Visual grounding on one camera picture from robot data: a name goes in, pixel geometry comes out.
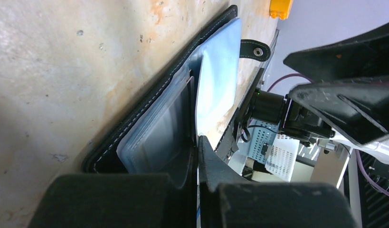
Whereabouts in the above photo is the black leather card holder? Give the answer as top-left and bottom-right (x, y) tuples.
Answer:
(82, 5), (270, 174)

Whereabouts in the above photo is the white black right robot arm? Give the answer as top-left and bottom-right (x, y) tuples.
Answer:
(237, 23), (389, 183)

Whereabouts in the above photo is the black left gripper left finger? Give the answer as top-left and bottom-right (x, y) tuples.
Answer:
(29, 146), (196, 228)

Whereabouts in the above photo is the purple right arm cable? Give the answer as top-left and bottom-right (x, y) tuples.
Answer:
(266, 73), (389, 201)

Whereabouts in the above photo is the red yellow emergency stop button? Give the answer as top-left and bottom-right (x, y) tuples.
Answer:
(269, 0), (293, 20)

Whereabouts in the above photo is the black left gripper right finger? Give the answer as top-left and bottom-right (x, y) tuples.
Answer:
(198, 136), (357, 228)

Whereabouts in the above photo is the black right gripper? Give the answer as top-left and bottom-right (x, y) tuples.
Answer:
(241, 23), (389, 147)

